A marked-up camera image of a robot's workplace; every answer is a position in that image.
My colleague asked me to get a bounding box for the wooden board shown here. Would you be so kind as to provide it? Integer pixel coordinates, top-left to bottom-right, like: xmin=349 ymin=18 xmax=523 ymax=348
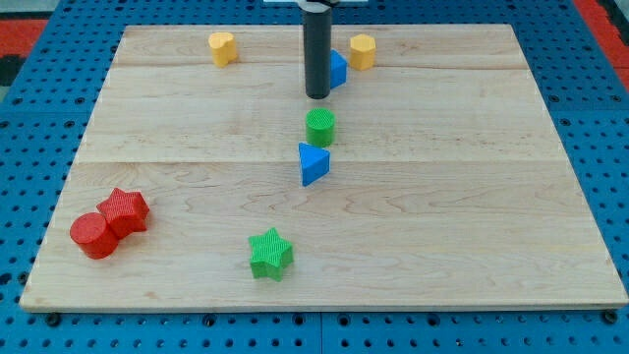
xmin=20 ymin=25 xmax=628 ymax=314

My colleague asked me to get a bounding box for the green cylinder block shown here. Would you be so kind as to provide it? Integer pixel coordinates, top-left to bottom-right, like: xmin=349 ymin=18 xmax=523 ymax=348
xmin=306 ymin=108 xmax=335 ymax=148

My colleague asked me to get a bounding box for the red star block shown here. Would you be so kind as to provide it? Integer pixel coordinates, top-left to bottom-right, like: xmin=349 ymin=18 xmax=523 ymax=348
xmin=96 ymin=188 xmax=149 ymax=240

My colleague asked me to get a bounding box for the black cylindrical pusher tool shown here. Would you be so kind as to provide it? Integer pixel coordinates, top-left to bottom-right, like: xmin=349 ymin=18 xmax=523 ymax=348
xmin=298 ymin=1 xmax=332 ymax=99

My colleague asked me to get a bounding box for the red cylinder block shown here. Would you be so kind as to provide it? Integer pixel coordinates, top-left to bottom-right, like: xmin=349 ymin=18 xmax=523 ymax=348
xmin=70 ymin=212 xmax=119 ymax=260

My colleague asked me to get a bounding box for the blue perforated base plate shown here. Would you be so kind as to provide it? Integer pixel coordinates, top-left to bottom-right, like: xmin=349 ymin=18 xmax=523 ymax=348
xmin=1 ymin=1 xmax=628 ymax=353

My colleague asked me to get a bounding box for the yellow heart block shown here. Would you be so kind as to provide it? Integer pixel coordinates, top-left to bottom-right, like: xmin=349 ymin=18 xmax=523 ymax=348
xmin=208 ymin=31 xmax=239 ymax=68

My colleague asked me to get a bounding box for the blue cube block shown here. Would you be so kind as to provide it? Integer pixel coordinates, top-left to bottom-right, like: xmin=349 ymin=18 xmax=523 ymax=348
xmin=330 ymin=49 xmax=347 ymax=89

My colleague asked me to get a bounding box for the green star block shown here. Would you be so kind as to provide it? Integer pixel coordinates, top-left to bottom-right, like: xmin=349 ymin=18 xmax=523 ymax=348
xmin=248 ymin=227 xmax=294 ymax=282

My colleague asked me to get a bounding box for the blue triangle block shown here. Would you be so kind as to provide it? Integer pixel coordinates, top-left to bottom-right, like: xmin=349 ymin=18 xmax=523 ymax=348
xmin=298 ymin=143 xmax=330 ymax=187

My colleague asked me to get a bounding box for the yellow hexagon block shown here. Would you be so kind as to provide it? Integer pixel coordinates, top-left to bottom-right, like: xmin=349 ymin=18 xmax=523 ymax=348
xmin=349 ymin=33 xmax=376 ymax=71

